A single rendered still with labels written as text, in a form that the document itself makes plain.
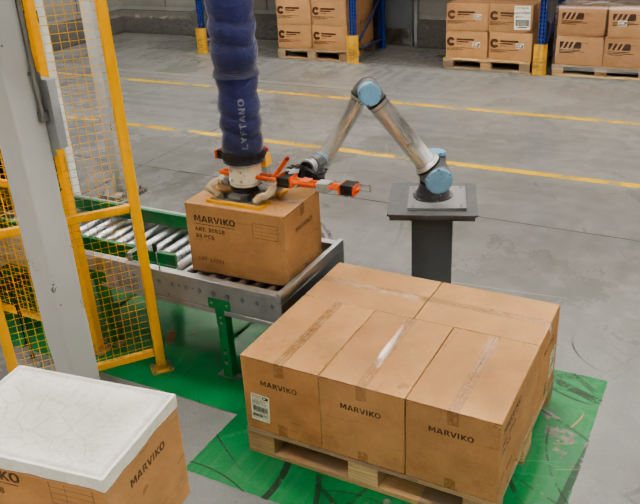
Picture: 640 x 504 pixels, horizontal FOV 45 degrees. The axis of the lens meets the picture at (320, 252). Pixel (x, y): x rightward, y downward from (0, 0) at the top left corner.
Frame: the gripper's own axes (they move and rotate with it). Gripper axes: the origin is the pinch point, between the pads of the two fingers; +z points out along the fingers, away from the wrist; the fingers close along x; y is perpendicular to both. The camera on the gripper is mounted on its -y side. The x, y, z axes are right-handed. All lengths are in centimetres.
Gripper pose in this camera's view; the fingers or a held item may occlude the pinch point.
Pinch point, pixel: (290, 180)
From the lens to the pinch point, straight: 392.9
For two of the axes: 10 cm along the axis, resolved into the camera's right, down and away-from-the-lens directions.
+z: -4.7, 4.0, -7.9
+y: -8.8, -1.8, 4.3
